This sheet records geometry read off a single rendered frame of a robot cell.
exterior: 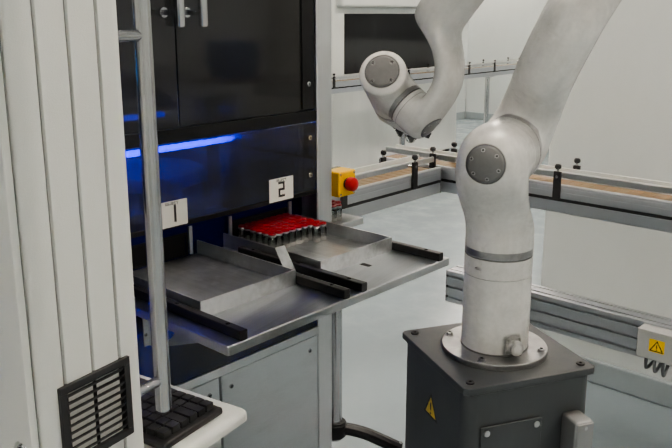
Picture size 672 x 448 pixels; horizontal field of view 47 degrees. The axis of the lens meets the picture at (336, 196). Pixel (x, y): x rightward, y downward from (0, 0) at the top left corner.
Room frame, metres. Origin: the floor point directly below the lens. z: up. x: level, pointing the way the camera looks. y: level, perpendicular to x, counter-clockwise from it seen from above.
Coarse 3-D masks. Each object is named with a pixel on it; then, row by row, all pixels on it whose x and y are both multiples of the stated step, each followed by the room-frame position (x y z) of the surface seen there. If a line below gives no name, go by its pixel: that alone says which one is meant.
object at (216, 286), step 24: (168, 264) 1.74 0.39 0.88; (192, 264) 1.74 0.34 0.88; (216, 264) 1.74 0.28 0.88; (240, 264) 1.73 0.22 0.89; (264, 264) 1.67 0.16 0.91; (168, 288) 1.49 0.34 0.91; (192, 288) 1.58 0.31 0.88; (216, 288) 1.58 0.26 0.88; (240, 288) 1.49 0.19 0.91; (264, 288) 1.54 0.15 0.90; (216, 312) 1.44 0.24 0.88
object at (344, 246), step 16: (336, 224) 1.98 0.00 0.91; (224, 240) 1.89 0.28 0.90; (240, 240) 1.85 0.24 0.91; (336, 240) 1.94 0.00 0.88; (352, 240) 1.94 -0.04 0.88; (368, 240) 1.91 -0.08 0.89; (384, 240) 1.84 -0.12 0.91; (304, 256) 1.70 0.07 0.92; (320, 256) 1.81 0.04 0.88; (336, 256) 1.71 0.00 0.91; (352, 256) 1.75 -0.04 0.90; (368, 256) 1.79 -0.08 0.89
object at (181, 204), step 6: (186, 198) 1.72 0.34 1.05; (162, 204) 1.67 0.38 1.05; (168, 204) 1.68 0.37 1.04; (174, 204) 1.69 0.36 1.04; (180, 204) 1.70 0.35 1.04; (186, 204) 1.72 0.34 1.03; (162, 210) 1.67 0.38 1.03; (168, 210) 1.68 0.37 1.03; (180, 210) 1.70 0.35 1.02; (186, 210) 1.72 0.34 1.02; (162, 216) 1.67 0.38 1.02; (168, 216) 1.68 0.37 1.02; (180, 216) 1.70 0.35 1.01; (186, 216) 1.72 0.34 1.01; (162, 222) 1.67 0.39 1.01; (168, 222) 1.68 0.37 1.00; (174, 222) 1.69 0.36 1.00; (180, 222) 1.70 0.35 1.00; (186, 222) 1.71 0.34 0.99
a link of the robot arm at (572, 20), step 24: (552, 0) 1.27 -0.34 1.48; (576, 0) 1.25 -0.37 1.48; (600, 0) 1.26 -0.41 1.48; (552, 24) 1.25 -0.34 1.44; (576, 24) 1.23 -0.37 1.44; (600, 24) 1.25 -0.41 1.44; (528, 48) 1.28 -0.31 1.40; (552, 48) 1.24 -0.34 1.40; (576, 48) 1.24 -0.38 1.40; (528, 72) 1.27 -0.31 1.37; (552, 72) 1.25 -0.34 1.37; (576, 72) 1.26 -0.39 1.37; (504, 96) 1.37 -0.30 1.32; (528, 96) 1.31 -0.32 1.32; (552, 96) 1.28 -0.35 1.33; (528, 120) 1.33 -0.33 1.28; (552, 120) 1.32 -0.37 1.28
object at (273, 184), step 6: (270, 180) 1.91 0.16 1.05; (276, 180) 1.93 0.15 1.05; (282, 180) 1.94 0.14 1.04; (288, 180) 1.96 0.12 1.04; (270, 186) 1.91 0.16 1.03; (276, 186) 1.93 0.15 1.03; (282, 186) 1.94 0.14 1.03; (288, 186) 1.96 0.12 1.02; (270, 192) 1.91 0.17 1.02; (276, 192) 1.93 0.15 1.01; (282, 192) 1.94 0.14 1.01; (288, 192) 1.96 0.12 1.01; (270, 198) 1.91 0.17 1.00; (276, 198) 1.92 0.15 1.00; (282, 198) 1.94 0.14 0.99; (288, 198) 1.96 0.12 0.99
